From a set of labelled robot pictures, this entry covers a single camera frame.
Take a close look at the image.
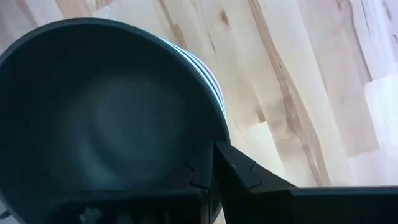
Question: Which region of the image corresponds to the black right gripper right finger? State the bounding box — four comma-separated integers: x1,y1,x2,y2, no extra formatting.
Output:
213,139,298,224

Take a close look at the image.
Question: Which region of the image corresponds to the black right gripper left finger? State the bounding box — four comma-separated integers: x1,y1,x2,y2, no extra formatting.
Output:
172,145,215,191

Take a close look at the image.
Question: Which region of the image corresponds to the dark teal ceramic bowl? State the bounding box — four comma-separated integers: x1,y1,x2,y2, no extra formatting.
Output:
0,17,231,224

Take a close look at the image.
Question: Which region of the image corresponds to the beige ceramic bowl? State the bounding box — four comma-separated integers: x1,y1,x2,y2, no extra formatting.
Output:
158,37,229,125

